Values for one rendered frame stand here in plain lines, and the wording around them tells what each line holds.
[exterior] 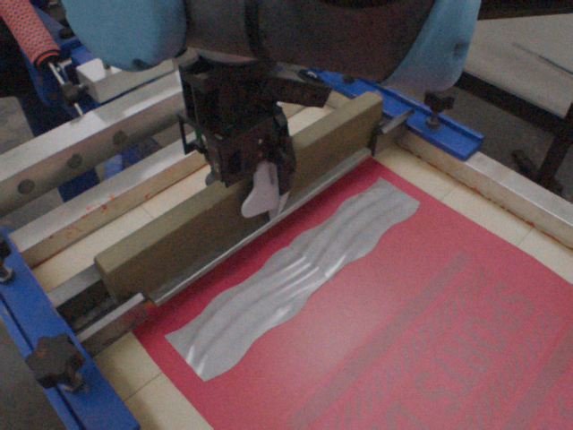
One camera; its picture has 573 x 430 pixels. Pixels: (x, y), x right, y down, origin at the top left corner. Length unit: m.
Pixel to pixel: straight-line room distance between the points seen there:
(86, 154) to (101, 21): 0.40
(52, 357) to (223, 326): 0.18
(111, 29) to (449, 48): 0.17
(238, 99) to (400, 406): 0.33
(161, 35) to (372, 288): 0.39
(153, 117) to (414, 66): 0.50
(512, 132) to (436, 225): 1.98
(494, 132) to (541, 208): 1.90
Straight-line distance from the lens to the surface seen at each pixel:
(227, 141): 0.43
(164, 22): 0.26
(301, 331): 0.52
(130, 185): 0.64
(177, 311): 0.55
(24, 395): 1.71
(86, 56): 0.84
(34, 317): 0.54
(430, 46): 0.24
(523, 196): 0.67
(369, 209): 0.63
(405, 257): 0.59
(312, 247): 0.58
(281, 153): 0.47
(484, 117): 2.64
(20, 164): 0.65
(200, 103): 0.43
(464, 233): 0.64
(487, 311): 0.58
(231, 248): 0.54
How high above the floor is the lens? 1.41
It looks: 47 degrees down
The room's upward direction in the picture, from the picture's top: straight up
